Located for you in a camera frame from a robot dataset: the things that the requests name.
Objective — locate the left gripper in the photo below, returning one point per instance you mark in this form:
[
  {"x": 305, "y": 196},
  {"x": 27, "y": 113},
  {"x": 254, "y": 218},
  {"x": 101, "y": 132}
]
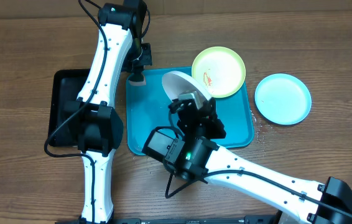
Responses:
[{"x": 139, "y": 68}]

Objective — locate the yellow-green plate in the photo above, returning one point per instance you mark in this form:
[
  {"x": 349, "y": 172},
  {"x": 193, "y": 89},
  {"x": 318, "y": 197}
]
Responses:
[{"x": 220, "y": 70}]

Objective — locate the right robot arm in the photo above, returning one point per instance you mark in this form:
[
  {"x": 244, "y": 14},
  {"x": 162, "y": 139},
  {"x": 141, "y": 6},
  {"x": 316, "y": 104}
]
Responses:
[{"x": 194, "y": 157}]

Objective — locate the black rectangular tray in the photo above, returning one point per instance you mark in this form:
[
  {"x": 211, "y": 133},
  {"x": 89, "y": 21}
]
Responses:
[{"x": 66, "y": 87}]

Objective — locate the white plate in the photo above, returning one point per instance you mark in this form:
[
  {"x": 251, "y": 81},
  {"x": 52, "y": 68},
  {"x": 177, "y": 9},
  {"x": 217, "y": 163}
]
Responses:
[{"x": 180, "y": 86}]

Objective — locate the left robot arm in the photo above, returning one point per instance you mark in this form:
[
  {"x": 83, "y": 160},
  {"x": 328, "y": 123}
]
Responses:
[{"x": 91, "y": 118}]

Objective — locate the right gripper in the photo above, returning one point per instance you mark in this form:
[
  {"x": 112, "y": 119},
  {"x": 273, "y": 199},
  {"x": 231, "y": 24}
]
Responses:
[{"x": 213, "y": 120}]

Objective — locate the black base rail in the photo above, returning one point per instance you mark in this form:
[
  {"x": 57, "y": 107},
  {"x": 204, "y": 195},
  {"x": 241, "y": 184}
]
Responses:
[{"x": 248, "y": 219}]

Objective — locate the light blue plate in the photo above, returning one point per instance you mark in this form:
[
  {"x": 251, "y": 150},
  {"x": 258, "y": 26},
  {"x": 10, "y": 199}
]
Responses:
[{"x": 283, "y": 99}]

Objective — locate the green and pink sponge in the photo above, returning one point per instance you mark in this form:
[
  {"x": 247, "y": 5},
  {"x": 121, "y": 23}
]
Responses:
[{"x": 137, "y": 79}]

